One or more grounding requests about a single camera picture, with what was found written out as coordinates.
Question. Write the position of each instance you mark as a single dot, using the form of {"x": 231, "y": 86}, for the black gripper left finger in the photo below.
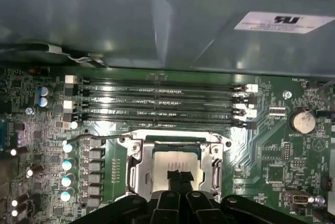
{"x": 167, "y": 208}

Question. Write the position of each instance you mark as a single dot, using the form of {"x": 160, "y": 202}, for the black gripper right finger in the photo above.
{"x": 204, "y": 208}

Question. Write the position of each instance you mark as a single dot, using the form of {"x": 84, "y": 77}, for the metal socket cover frame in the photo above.
{"x": 147, "y": 174}

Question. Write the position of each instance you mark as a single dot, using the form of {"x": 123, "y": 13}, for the silver-topped CPU green edge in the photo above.
{"x": 162, "y": 166}

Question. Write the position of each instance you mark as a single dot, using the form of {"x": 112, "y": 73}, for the CPU socket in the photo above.
{"x": 131, "y": 140}

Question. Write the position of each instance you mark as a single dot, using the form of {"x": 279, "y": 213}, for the green motherboard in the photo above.
{"x": 261, "y": 156}

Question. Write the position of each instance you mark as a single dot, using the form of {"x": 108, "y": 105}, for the RAM slot black clips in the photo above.
{"x": 157, "y": 113}
{"x": 157, "y": 92}

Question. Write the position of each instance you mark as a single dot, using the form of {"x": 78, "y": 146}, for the silver internal USB port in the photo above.
{"x": 299, "y": 199}

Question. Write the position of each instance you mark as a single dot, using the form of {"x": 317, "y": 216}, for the silver-topped capacitor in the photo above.
{"x": 67, "y": 147}
{"x": 66, "y": 165}
{"x": 64, "y": 196}
{"x": 66, "y": 181}
{"x": 74, "y": 124}

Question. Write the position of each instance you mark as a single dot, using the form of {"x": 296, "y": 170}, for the RAM slot white clips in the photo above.
{"x": 157, "y": 102}
{"x": 157, "y": 82}

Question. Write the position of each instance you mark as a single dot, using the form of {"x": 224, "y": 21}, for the round coin battery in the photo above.
{"x": 303, "y": 122}

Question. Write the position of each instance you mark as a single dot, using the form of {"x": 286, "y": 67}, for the blue-sleeved capacitor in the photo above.
{"x": 42, "y": 101}
{"x": 43, "y": 91}

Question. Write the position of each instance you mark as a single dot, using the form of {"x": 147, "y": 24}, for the black and silver PC case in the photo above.
{"x": 104, "y": 25}

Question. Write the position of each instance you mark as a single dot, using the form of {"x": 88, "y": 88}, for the white printed case label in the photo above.
{"x": 282, "y": 22}

